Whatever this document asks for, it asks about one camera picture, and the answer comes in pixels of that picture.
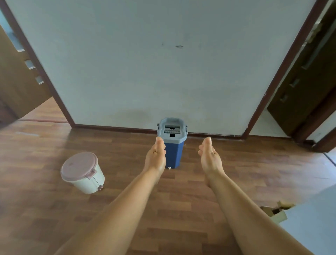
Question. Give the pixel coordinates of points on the person's left hand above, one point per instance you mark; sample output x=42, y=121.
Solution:
x=156, y=160

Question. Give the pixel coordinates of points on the person's right hand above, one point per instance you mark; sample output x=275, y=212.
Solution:
x=212, y=163

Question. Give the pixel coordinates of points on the blue mop bucket grey lid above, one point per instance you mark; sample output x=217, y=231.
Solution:
x=176, y=155

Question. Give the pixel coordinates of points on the person's left forearm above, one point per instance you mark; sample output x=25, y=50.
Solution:
x=113, y=218

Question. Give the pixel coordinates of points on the person's right forearm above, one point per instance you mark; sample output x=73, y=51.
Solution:
x=252, y=218

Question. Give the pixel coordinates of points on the white trash can pink lid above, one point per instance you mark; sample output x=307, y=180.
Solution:
x=84, y=181

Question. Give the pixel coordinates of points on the small open cardboard box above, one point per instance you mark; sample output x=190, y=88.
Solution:
x=275, y=212

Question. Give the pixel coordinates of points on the dark brown wooden door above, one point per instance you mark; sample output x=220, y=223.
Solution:
x=309, y=92

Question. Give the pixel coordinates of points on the light brown wooden door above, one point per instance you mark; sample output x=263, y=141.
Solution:
x=18, y=86

